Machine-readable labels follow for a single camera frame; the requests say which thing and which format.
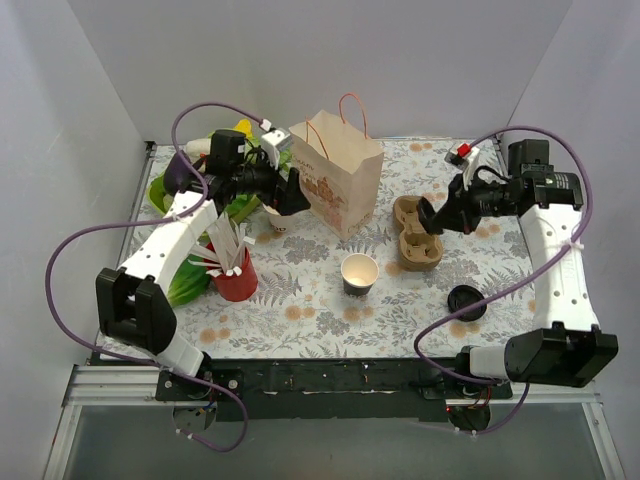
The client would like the white paper coffee cup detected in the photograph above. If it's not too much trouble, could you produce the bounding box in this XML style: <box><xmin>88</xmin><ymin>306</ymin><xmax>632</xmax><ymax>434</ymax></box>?
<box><xmin>263</xmin><ymin>205</ymin><xmax>295</xmax><ymax>233</ymax></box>

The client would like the black paper coffee cup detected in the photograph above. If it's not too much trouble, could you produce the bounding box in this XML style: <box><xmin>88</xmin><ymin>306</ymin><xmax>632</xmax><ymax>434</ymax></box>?
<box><xmin>341</xmin><ymin>253</ymin><xmax>379</xmax><ymax>297</ymax></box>

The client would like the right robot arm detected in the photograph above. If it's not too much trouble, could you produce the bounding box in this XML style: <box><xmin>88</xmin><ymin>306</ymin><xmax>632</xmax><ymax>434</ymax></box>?
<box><xmin>417</xmin><ymin>139</ymin><xmax>618</xmax><ymax>398</ymax></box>

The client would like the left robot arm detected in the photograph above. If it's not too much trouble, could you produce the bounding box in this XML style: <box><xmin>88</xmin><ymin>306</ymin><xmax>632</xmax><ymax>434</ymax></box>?
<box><xmin>96</xmin><ymin>128</ymin><xmax>310</xmax><ymax>400</ymax></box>

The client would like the kraft paper takeout bag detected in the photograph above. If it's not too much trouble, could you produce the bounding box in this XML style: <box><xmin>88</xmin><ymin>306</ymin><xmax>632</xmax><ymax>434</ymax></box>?
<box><xmin>289</xmin><ymin>107</ymin><xmax>384</xmax><ymax>241</ymax></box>

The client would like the brown pulp cup carrier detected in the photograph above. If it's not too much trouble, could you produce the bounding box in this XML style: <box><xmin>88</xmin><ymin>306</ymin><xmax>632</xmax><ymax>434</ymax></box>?
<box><xmin>393</xmin><ymin>195</ymin><xmax>444</xmax><ymax>271</ymax></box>

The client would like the toy napa cabbage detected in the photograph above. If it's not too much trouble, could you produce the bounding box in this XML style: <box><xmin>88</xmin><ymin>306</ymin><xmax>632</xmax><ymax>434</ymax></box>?
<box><xmin>185</xmin><ymin>137</ymin><xmax>211</xmax><ymax>158</ymax></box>

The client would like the purple toy eggplant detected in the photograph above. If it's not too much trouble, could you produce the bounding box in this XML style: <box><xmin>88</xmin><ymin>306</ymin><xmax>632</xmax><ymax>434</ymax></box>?
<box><xmin>163</xmin><ymin>150</ymin><xmax>195</xmax><ymax>196</ymax></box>

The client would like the yellow toy pepper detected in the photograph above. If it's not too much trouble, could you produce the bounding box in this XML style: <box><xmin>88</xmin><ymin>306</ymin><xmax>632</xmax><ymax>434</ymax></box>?
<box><xmin>233</xmin><ymin>118</ymin><xmax>253</xmax><ymax>140</ymax></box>

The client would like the green vegetable tray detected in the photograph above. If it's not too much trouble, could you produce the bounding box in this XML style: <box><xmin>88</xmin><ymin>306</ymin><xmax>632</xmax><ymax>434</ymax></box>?
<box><xmin>148</xmin><ymin>128</ymin><xmax>266</xmax><ymax>226</ymax></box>

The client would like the floral patterned table mat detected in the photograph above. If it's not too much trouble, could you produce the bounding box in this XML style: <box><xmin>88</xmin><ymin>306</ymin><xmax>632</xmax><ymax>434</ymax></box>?
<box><xmin>174</xmin><ymin>138</ymin><xmax>536</xmax><ymax>358</ymax></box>

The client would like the red cup holder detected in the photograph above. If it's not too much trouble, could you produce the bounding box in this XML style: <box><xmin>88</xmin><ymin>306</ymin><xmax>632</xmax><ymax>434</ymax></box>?
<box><xmin>208</xmin><ymin>248</ymin><xmax>258</xmax><ymax>302</ymax></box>

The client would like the green toy lettuce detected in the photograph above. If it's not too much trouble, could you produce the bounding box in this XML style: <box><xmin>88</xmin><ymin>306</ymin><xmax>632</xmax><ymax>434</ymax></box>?
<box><xmin>167</xmin><ymin>255</ymin><xmax>211</xmax><ymax>307</ymax></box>

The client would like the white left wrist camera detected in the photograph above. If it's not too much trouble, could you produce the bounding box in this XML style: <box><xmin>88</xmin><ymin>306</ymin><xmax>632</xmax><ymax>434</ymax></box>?
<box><xmin>260</xmin><ymin>128</ymin><xmax>293</xmax><ymax>170</ymax></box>

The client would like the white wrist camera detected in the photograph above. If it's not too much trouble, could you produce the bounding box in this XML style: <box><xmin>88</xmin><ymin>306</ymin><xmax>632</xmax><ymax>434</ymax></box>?
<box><xmin>445</xmin><ymin>143</ymin><xmax>480</xmax><ymax>189</ymax></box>
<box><xmin>260</xmin><ymin>128</ymin><xmax>293</xmax><ymax>170</ymax></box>

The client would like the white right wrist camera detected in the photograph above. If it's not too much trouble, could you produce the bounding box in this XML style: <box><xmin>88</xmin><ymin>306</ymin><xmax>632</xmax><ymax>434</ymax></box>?
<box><xmin>445</xmin><ymin>143</ymin><xmax>480</xmax><ymax>189</ymax></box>

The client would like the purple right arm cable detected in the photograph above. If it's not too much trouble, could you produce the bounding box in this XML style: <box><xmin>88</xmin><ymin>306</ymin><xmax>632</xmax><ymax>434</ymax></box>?
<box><xmin>414</xmin><ymin>124</ymin><xmax>594</xmax><ymax>436</ymax></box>

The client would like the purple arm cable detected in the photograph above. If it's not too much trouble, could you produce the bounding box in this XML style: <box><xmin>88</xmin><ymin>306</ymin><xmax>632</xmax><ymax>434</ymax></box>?
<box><xmin>414</xmin><ymin>124</ymin><xmax>594</xmax><ymax>436</ymax></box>
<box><xmin>44</xmin><ymin>102</ymin><xmax>274</xmax><ymax>454</ymax></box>

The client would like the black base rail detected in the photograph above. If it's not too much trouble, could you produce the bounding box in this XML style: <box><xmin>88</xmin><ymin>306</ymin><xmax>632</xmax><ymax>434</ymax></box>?
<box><xmin>154</xmin><ymin>357</ymin><xmax>516</xmax><ymax>424</ymax></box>

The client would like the aluminium frame rail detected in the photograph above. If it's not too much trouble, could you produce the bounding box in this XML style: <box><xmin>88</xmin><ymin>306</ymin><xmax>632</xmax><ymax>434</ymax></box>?
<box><xmin>62</xmin><ymin>364</ymin><xmax>166</xmax><ymax>407</ymax></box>

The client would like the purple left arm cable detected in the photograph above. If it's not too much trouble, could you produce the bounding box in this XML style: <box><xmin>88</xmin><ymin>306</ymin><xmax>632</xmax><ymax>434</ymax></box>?
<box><xmin>44</xmin><ymin>102</ymin><xmax>274</xmax><ymax>454</ymax></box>

